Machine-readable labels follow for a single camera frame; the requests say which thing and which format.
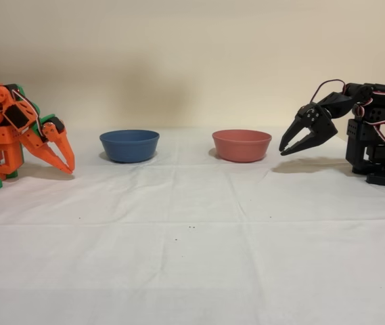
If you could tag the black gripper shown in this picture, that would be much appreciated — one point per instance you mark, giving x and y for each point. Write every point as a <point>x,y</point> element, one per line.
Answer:
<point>314,122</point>

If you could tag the green and orange gripper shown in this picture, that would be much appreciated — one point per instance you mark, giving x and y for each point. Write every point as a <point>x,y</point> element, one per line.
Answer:
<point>51,135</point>

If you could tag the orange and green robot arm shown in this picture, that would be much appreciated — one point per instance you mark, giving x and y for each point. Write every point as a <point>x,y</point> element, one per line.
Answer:
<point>6,135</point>

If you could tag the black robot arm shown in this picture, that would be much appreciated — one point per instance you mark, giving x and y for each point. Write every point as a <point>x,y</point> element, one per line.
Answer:
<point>358,149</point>

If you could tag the red bowl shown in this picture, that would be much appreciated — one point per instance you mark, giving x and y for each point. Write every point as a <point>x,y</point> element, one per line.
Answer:
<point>241,149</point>

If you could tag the blue bowl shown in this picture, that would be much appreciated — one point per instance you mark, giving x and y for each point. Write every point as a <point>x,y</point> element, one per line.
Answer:
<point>129,149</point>

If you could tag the white tablecloth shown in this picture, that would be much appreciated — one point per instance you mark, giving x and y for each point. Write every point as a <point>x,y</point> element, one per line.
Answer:
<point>145,271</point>

